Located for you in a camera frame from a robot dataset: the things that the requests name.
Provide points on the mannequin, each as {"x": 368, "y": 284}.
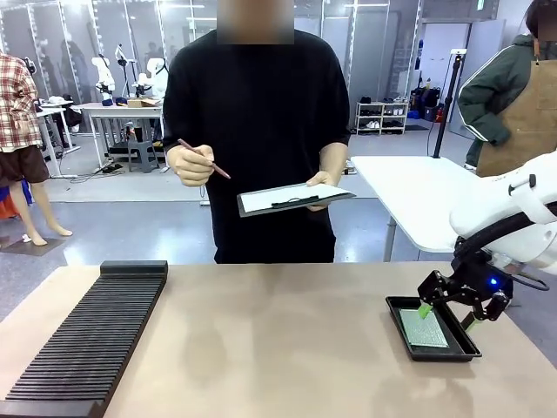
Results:
{"x": 43, "y": 204}

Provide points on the person in green jacket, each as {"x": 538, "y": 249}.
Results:
{"x": 491, "y": 91}

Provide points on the dark red pen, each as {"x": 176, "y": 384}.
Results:
{"x": 213, "y": 167}

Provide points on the plaid shirt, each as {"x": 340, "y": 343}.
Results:
{"x": 15, "y": 104}

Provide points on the brown shorts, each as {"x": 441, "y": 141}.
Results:
{"x": 22, "y": 163}

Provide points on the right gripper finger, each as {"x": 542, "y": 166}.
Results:
{"x": 487, "y": 309}
{"x": 437, "y": 289}

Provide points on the white height desk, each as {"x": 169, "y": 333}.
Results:
{"x": 54, "y": 113}

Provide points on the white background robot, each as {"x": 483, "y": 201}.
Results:
{"x": 104, "y": 76}

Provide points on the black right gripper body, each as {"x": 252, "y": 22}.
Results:
{"x": 478, "y": 274}

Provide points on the person's right hand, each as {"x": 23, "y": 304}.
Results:
{"x": 191, "y": 167}

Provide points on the black pole stand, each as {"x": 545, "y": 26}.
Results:
{"x": 444, "y": 113}

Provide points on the white shoe rack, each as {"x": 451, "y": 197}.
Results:
{"x": 382, "y": 117}

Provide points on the black slotted PCB rack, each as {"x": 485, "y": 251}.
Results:
{"x": 87, "y": 339}

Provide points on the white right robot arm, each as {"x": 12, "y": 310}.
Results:
{"x": 500, "y": 209}

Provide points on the white paper sheet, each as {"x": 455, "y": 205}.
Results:
{"x": 270, "y": 198}

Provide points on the white humanoid robot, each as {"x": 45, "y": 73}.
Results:
{"x": 152, "y": 74}

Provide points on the grey floor mat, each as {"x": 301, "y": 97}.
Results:
{"x": 30, "y": 247}

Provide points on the white side table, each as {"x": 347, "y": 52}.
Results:
{"x": 413, "y": 196}

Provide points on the cardboard box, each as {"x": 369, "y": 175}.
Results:
{"x": 143, "y": 103}

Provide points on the person's left hand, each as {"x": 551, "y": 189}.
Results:
{"x": 326, "y": 178}

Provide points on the black plastic tray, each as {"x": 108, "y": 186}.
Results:
{"x": 459, "y": 339}

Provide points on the person's left forearm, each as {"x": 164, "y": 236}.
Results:
{"x": 333, "y": 157}

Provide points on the white workbench table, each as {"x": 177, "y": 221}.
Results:
{"x": 117, "y": 111}

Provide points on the grey plastic stool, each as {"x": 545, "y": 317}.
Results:
{"x": 142, "y": 154}

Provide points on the person in black shirt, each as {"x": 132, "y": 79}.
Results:
{"x": 261, "y": 122}

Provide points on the green PCB board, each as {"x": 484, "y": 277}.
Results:
{"x": 424, "y": 333}

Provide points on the grey clipboard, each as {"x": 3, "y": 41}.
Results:
{"x": 339, "y": 197}

